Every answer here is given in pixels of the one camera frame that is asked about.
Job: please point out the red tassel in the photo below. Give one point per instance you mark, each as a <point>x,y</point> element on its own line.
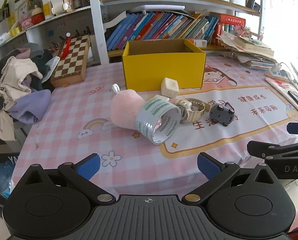
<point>65,47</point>

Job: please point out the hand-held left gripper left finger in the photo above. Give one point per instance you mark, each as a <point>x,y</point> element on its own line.
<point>88,166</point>

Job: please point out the thick grey-covered book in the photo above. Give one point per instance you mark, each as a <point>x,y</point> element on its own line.
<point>116,20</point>

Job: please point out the wooden chessboard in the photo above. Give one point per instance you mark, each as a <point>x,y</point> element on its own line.
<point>71,62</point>

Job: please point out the colourful paper flowers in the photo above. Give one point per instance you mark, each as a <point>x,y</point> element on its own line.
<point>241,32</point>

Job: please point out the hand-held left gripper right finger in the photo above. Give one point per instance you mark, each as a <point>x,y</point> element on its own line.
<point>209,166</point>

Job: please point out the pink box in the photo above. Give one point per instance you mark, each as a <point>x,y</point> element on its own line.
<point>25,22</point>

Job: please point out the white bookshelf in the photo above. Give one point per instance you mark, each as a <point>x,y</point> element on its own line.
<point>96,17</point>

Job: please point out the dark green garment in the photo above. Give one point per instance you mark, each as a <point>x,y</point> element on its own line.
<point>45,63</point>

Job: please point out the red dictionary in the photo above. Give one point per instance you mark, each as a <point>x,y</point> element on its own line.
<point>231,20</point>

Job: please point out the red round doll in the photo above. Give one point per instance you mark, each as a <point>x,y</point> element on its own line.
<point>37,16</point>

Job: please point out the cream garment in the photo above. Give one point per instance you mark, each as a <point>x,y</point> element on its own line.
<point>11,80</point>

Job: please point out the white cube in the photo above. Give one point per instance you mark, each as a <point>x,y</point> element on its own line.
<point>170,87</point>

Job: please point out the small orange white box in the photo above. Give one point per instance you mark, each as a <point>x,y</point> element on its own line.
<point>199,43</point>

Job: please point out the small black box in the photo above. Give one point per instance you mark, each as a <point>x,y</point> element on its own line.
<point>253,5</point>

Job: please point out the clear tape roll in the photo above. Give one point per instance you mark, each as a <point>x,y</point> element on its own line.
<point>149,110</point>

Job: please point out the stack of books and papers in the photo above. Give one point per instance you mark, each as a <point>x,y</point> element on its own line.
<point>251,50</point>

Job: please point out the yellow white jar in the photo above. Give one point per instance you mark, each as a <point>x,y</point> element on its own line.
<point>47,10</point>

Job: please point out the pink checkered desktop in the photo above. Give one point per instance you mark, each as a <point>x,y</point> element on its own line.
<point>63,120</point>

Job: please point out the green plant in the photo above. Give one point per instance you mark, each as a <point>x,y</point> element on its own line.
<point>7,3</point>

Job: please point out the lavender garment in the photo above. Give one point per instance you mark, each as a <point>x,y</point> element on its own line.
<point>31,102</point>

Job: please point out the yellow cardboard box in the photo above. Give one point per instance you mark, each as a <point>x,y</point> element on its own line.
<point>164,72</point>

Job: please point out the grey garment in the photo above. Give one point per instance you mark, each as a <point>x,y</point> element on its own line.
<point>32,48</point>

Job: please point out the white power strip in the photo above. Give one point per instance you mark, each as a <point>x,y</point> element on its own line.
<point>276,73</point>

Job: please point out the row of books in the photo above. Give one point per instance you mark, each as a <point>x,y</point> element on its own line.
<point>151,27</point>

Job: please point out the pink plush toy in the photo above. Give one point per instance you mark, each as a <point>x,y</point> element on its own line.
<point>123,110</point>

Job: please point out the grey toy car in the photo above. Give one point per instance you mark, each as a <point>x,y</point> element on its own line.
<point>219,113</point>

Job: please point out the beige wrist watch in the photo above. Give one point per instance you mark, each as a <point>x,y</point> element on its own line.
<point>189,105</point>

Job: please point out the red white booklet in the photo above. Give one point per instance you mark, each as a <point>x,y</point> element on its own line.
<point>279,85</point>

